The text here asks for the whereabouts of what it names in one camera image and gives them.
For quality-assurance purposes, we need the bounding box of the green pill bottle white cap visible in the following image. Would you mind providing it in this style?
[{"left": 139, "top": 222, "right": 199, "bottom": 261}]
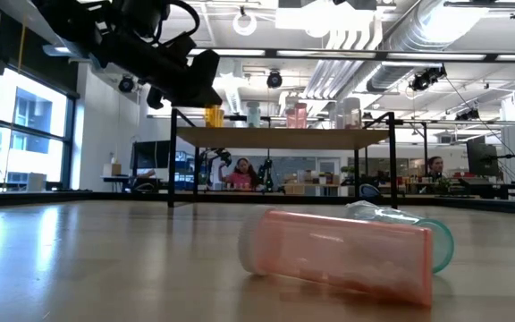
[{"left": 344, "top": 199, "right": 456, "bottom": 275}]

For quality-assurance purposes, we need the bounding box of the clear bottle with pink pills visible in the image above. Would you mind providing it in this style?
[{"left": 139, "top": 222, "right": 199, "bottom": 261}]
[{"left": 342, "top": 97, "right": 363, "bottom": 131}]

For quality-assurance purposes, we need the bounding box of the black monitor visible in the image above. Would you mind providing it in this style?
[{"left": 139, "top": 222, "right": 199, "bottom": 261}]
[
  {"left": 131, "top": 140, "right": 173, "bottom": 171},
  {"left": 466, "top": 141, "right": 500, "bottom": 178}
]

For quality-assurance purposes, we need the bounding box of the white box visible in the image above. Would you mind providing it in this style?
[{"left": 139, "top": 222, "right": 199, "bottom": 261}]
[{"left": 25, "top": 172, "right": 47, "bottom": 192}]

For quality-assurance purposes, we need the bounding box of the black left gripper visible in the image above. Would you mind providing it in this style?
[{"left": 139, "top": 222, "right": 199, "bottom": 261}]
[{"left": 105, "top": 38, "right": 224, "bottom": 111}]

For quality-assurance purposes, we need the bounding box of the black ceiling spotlight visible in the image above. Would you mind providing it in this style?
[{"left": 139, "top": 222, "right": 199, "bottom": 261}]
[
  {"left": 117, "top": 74, "right": 136, "bottom": 94},
  {"left": 266, "top": 69, "right": 284, "bottom": 89}
]

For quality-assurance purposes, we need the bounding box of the large window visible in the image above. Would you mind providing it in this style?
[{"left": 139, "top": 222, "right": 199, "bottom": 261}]
[{"left": 0, "top": 66, "right": 78, "bottom": 189}]

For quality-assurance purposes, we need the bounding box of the silver air duct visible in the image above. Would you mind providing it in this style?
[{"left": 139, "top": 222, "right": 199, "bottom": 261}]
[{"left": 366, "top": 0, "right": 491, "bottom": 94}]

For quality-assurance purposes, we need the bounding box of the wooden shelf black metal frame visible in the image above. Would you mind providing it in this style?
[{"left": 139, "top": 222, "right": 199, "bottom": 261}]
[{"left": 167, "top": 108, "right": 400, "bottom": 211}]

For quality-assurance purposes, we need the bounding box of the white ring lamp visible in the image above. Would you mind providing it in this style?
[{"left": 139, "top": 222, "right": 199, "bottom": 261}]
[{"left": 232, "top": 11, "right": 258, "bottom": 37}]

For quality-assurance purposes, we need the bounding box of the blue chair back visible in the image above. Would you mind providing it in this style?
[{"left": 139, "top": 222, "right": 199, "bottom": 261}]
[{"left": 359, "top": 182, "right": 382, "bottom": 201}]

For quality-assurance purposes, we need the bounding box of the yellow hanging strap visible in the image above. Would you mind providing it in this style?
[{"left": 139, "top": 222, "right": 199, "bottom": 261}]
[{"left": 15, "top": 15, "right": 29, "bottom": 75}]

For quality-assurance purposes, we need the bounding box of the person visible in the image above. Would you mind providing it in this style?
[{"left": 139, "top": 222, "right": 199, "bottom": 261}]
[
  {"left": 217, "top": 157, "right": 261, "bottom": 192},
  {"left": 426, "top": 155, "right": 446, "bottom": 182}
]

